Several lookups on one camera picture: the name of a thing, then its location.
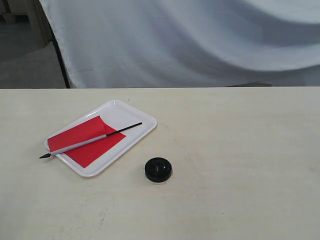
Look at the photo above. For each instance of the black backdrop stand pole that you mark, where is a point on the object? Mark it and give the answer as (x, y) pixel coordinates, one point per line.
(60, 61)

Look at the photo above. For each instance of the red flag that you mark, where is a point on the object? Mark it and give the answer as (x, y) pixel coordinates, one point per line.
(86, 142)

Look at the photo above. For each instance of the white backdrop cloth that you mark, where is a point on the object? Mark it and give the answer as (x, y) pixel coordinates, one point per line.
(187, 43)

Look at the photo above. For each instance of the black round flag base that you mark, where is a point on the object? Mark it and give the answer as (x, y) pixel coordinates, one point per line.
(158, 169)

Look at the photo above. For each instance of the wooden furniture in background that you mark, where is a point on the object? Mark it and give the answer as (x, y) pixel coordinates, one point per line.
(11, 9)

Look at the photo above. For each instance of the white rectangular plastic tray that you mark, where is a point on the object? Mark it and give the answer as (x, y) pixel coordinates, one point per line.
(117, 114)

